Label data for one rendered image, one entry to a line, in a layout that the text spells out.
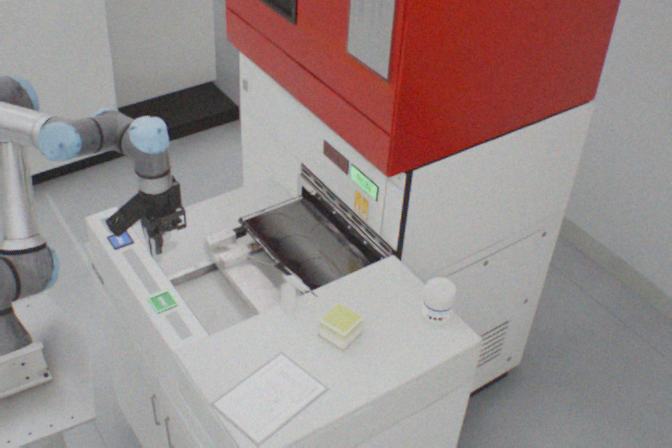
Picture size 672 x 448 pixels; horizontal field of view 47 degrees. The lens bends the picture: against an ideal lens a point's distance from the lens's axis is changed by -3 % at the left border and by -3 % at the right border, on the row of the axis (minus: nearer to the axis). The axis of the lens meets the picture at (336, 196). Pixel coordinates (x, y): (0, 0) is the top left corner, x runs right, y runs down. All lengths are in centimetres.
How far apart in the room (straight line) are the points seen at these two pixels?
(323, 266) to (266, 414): 55
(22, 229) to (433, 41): 106
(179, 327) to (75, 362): 30
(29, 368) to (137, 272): 35
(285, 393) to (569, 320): 188
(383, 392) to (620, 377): 165
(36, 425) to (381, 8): 121
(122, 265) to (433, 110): 86
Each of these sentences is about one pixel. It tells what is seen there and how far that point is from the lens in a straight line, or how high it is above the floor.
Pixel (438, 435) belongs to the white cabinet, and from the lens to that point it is 211.
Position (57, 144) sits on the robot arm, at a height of 147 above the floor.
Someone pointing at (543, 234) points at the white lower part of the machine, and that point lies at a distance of 256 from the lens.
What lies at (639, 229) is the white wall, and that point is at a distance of 351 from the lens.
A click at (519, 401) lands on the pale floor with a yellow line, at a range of 307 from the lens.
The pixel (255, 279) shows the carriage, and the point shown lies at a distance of 211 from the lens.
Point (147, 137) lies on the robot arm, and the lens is 162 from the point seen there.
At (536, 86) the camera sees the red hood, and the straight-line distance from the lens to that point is 211.
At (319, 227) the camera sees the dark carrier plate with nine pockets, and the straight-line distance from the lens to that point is 224.
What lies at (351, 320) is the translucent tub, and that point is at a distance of 180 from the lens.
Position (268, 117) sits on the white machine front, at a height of 103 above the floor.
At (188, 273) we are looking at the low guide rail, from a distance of 219.
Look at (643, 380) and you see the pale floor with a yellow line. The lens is 330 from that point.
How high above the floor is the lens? 235
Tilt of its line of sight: 38 degrees down
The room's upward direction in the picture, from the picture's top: 4 degrees clockwise
